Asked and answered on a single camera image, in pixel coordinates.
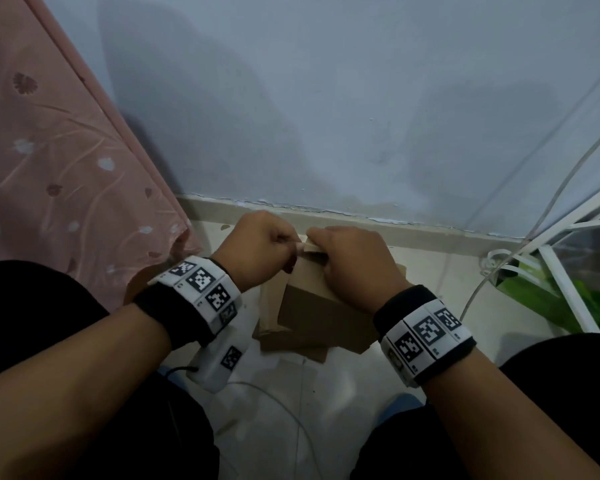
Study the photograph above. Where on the person's left forearm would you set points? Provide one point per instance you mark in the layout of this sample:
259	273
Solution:
65	394

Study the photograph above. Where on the person's right hand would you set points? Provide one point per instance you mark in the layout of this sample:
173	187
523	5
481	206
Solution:
360	264

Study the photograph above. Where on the person's right blue shoe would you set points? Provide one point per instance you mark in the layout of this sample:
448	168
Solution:
400	404

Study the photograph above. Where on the wrist marker band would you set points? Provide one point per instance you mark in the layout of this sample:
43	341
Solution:
200	284
425	329

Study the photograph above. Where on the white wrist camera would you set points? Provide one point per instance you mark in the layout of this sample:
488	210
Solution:
405	379
215	369

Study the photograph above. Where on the green plastic bag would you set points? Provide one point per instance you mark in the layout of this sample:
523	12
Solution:
535	297

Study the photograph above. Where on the white metal rack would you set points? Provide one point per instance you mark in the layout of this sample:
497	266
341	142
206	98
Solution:
570	289

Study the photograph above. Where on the clear packing tape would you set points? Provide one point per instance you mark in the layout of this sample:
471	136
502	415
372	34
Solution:
306	243

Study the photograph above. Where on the small tan floor scrap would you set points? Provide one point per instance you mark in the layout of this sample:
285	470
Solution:
226	427

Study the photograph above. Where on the left wrist marker band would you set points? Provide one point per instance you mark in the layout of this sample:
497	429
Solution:
200	284

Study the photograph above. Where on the person's right forearm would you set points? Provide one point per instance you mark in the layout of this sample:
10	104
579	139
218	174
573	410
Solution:
510	429

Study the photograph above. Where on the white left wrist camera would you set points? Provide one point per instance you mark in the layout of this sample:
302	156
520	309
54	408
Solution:
215	369

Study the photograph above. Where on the person's left hand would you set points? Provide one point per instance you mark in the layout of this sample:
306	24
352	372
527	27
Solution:
252	244

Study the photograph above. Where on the right wrist marker band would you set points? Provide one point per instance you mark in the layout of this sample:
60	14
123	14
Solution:
425	329

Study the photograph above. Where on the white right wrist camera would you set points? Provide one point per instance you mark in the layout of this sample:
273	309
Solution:
405	379

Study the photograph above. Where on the pink floral bedsheet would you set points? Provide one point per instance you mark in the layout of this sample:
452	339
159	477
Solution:
55	169

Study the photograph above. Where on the taped brown cardboard box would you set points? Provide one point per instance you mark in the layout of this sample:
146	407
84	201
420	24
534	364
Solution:
317	355

